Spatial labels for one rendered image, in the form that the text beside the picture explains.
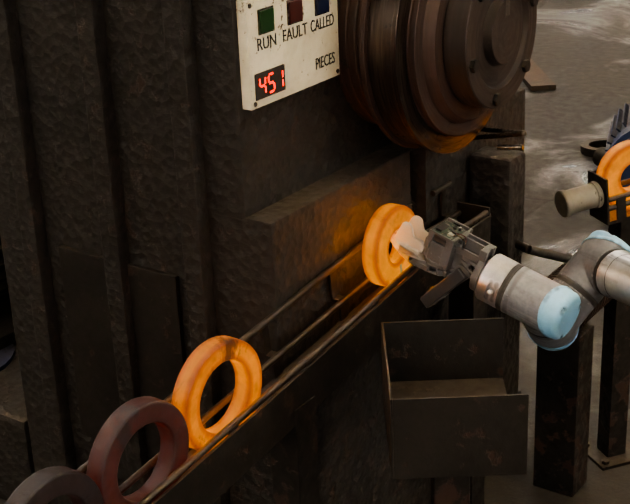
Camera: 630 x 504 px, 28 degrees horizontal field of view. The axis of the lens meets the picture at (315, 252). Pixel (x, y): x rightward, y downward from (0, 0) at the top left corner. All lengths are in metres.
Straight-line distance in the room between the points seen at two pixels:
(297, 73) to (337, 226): 0.30
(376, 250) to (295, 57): 0.38
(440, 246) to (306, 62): 0.40
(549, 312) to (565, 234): 2.24
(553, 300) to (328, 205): 0.43
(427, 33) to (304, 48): 0.22
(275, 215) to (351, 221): 0.22
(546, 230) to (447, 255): 2.21
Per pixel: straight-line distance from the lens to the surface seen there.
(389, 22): 2.18
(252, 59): 2.06
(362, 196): 2.33
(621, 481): 3.03
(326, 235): 2.25
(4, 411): 2.93
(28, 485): 1.73
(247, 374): 2.00
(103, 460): 1.80
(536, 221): 4.51
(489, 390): 2.12
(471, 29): 2.22
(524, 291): 2.19
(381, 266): 2.29
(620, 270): 2.24
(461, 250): 2.24
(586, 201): 2.76
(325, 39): 2.22
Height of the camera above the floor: 1.63
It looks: 22 degrees down
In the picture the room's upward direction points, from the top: 3 degrees counter-clockwise
